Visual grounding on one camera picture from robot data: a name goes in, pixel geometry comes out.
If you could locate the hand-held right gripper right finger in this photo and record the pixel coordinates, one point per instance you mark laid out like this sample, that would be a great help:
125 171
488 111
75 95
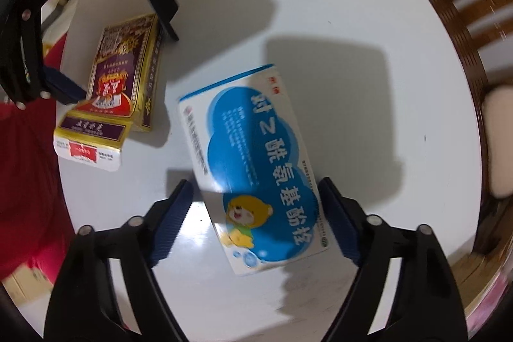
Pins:
340 224

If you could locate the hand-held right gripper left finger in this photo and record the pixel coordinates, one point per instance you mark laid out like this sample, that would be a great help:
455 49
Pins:
172 226

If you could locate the purple gold carton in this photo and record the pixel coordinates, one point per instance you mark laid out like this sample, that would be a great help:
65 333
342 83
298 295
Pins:
116 77

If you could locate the blue white medicine box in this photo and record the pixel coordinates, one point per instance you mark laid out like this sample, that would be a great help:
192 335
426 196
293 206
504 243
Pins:
256 149

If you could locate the cardboard box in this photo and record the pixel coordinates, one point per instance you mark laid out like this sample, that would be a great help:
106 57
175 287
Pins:
26 284

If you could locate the cream cushion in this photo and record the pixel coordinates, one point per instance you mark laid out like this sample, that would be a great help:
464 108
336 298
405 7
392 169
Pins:
499 141

